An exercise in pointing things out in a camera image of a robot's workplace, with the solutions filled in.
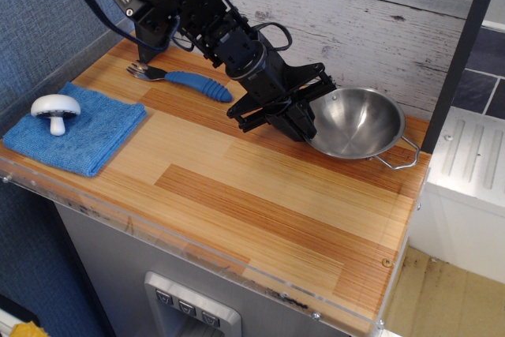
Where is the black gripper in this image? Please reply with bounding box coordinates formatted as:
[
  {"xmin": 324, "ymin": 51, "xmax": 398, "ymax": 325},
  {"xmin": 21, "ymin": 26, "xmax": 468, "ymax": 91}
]
[{"xmin": 226, "ymin": 48, "xmax": 336, "ymax": 142}]

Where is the small stainless steel wok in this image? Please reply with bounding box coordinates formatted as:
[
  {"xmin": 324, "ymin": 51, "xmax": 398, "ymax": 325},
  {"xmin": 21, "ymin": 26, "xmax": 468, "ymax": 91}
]
[{"xmin": 307, "ymin": 88, "xmax": 421, "ymax": 170}]

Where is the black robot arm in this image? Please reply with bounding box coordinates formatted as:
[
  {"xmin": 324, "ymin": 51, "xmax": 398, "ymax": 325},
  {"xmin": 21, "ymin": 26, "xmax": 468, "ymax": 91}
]
[{"xmin": 114, "ymin": 0, "xmax": 335, "ymax": 141}]

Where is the blue folded microfiber cloth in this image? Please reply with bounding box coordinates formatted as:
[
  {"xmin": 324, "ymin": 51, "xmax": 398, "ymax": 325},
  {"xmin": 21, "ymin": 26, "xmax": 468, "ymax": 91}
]
[{"xmin": 3, "ymin": 82, "xmax": 147, "ymax": 177}]

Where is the white ribbed cabinet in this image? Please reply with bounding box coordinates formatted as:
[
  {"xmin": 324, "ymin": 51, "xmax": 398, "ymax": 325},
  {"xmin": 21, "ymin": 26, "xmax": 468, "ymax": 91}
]
[{"xmin": 409, "ymin": 107, "xmax": 504, "ymax": 283}]

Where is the silver toy dispenser panel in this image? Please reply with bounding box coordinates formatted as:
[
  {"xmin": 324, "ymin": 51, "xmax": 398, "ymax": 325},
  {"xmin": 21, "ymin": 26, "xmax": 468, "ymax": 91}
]
[{"xmin": 144, "ymin": 271, "xmax": 242, "ymax": 336}]

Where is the white toy mushroom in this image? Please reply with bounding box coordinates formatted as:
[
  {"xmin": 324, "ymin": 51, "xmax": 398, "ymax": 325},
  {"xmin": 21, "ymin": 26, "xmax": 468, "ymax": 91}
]
[{"xmin": 31, "ymin": 94, "xmax": 81, "ymax": 137}]

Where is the yellow object at corner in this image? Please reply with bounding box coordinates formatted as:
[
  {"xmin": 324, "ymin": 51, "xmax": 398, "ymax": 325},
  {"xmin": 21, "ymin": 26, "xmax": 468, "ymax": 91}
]
[{"xmin": 9, "ymin": 322, "xmax": 49, "ymax": 337}]

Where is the dark left frame post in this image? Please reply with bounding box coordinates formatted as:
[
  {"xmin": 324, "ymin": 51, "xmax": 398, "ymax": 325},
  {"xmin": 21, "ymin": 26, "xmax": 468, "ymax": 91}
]
[{"xmin": 135, "ymin": 26, "xmax": 170, "ymax": 64}]

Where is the dark frame post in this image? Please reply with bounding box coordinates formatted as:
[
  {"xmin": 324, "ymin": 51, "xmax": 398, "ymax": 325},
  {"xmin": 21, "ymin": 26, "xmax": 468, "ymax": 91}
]
[
  {"xmin": 421, "ymin": 0, "xmax": 491, "ymax": 154},
  {"xmin": 135, "ymin": 26, "xmax": 170, "ymax": 64}
]

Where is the blue handled metal spork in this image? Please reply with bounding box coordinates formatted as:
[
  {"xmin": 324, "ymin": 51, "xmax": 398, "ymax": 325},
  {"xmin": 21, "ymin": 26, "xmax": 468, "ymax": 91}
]
[{"xmin": 126, "ymin": 62, "xmax": 233, "ymax": 103}]

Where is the dark right frame post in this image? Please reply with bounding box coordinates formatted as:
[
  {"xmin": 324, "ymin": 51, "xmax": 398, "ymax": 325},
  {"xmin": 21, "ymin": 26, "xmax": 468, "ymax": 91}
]
[{"xmin": 421, "ymin": 0, "xmax": 491, "ymax": 154}]

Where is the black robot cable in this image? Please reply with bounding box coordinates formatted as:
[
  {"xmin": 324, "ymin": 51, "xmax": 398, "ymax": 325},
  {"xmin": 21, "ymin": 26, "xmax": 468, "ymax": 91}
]
[{"xmin": 57, "ymin": 0, "xmax": 178, "ymax": 54}]

